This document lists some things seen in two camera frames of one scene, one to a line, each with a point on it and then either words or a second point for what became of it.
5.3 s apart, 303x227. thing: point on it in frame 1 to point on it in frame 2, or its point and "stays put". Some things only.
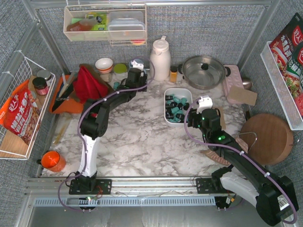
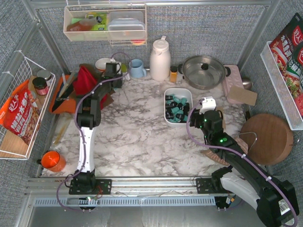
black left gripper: (142, 79) to (116, 80)
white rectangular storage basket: (176, 100) stays put
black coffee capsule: (170, 116) stays put
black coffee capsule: (186, 107) stays put
